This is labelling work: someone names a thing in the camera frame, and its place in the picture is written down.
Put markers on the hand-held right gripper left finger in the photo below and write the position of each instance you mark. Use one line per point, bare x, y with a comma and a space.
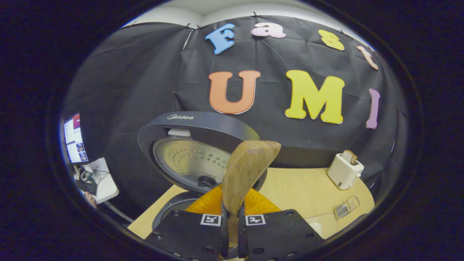
224, 235

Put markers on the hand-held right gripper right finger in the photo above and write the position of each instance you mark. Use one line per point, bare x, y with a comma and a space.
242, 235

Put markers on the wooden spoon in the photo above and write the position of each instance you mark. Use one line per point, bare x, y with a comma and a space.
246, 166

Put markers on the silver black rice cooker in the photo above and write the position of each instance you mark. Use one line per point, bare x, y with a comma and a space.
195, 163

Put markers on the clear plastic container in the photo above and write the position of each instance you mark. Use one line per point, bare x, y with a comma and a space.
326, 221

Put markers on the white toaster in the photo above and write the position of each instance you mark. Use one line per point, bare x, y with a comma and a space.
342, 172

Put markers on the white side desk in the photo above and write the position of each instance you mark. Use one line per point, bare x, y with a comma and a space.
107, 185

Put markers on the toasted bread slice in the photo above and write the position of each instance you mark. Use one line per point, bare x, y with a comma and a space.
354, 158
348, 156

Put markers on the black keyboard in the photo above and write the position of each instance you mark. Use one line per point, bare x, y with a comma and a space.
88, 187

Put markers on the grey tape roll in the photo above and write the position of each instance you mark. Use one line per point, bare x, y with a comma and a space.
82, 176

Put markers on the black backdrop cloth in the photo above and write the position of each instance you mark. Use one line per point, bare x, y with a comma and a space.
145, 90

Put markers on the computer monitor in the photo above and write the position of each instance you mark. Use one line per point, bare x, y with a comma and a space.
76, 141

